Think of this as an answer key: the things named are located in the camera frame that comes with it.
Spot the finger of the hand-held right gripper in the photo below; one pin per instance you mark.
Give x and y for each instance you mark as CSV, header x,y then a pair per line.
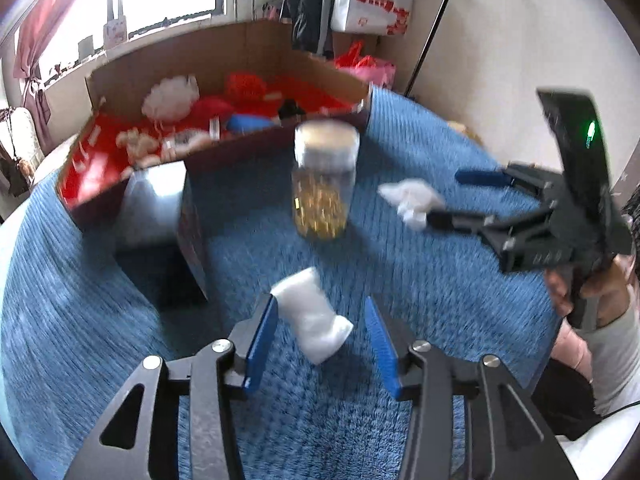
x,y
480,177
465,222

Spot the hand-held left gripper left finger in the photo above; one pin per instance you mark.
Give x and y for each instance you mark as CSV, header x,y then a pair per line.
x,y
261,342

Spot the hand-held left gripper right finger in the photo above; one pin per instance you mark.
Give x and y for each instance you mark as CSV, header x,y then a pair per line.
x,y
382,352

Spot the white plastic packet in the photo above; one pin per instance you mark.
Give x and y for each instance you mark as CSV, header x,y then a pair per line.
x,y
312,315

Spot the white tissue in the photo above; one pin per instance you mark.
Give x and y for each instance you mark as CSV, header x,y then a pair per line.
x,y
410,200

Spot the black yarn pompom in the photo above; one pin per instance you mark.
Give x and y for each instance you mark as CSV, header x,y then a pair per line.
x,y
291,109

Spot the beige crochet scrunchie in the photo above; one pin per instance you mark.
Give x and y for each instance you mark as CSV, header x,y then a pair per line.
x,y
139,146

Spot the red yarn pompom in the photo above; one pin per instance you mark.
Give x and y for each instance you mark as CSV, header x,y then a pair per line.
x,y
210,112

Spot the cardboard box with red lining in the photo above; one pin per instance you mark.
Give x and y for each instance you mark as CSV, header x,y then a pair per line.
x,y
260,50

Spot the person's right forearm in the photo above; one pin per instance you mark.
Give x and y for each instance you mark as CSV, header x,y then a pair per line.
x,y
615,360

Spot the person's right hand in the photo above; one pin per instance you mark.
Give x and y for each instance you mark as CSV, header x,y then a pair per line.
x,y
610,280

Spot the glass jar with gold beads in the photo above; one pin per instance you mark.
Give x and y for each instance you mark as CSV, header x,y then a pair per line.
x,y
325,190

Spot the black clothes rack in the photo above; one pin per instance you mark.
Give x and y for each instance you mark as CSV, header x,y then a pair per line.
x,y
432,25

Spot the red plastic bag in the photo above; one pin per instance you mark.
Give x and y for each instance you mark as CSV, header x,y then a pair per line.
x,y
365,66

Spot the black rectangular box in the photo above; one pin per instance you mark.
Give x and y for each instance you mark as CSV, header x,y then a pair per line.
x,y
155,220

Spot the person's dark pants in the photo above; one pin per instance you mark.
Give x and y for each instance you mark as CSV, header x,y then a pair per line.
x,y
565,400

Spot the blue knitted blanket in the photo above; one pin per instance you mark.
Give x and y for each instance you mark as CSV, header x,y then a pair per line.
x,y
75,310

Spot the dark hanging jacket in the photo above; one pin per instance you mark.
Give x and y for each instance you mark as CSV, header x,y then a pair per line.
x,y
307,5

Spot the red bath pouf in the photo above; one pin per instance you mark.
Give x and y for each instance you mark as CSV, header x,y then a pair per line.
x,y
245,87

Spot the beige hanging bag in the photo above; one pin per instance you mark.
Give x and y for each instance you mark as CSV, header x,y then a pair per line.
x,y
20,145

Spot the pink greeting card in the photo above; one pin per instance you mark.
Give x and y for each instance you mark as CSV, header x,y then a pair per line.
x,y
114,31

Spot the pink curtain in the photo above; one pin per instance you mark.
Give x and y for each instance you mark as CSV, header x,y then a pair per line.
x,y
35,60

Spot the small dark frame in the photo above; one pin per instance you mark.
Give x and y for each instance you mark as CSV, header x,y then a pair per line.
x,y
86,47

